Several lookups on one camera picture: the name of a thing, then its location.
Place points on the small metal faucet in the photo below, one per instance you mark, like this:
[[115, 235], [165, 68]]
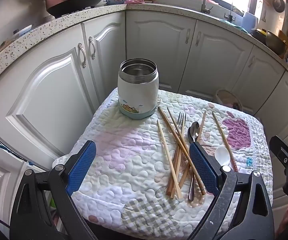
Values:
[[231, 12]]

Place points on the light blue container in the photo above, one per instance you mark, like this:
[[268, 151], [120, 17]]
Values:
[[250, 20]]

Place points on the floral ceramic dish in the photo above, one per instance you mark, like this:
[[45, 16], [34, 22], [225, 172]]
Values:
[[115, 0]]

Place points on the row of white cabinet doors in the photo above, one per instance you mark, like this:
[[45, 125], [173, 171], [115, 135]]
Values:
[[46, 100]]

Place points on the teal dish cloth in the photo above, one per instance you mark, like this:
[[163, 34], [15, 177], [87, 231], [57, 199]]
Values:
[[235, 25]]

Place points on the white ceramic spoon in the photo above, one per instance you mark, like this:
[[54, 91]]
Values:
[[221, 155]]

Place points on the dark metal bowl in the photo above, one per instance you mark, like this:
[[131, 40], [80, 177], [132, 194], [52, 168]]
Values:
[[275, 42]]

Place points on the light bamboo chopstick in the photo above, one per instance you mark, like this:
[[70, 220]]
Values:
[[167, 155]]

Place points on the yellow and black container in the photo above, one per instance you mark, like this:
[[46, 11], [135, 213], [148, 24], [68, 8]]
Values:
[[259, 35]]

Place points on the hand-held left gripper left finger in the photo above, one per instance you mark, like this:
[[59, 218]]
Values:
[[84, 165]]

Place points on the speckled stone countertop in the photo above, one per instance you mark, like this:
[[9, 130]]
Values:
[[59, 27]]

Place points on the metal fork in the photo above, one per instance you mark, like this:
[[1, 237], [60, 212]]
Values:
[[181, 121]]

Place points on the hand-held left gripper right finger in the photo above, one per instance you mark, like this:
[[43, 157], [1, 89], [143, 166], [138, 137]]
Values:
[[204, 167]]

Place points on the white insulated food jar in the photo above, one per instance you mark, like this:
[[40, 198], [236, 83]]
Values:
[[137, 92]]

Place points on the black frying pan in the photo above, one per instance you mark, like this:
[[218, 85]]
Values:
[[76, 5]]

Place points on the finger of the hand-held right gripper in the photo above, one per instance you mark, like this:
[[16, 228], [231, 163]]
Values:
[[281, 152]]

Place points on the white waste bin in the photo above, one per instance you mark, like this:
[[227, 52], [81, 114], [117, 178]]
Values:
[[229, 98]]

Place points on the blue and white flat object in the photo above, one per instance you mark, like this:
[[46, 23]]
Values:
[[21, 30]]

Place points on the pink cloth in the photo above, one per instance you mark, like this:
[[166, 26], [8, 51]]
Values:
[[134, 1]]

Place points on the hanging dark pan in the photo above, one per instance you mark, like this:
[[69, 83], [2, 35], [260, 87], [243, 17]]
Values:
[[279, 2]]

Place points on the pastel quilted blanket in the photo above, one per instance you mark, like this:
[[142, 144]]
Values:
[[124, 160]]

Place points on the metal spoon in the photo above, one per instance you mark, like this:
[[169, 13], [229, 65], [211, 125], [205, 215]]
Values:
[[194, 131]]

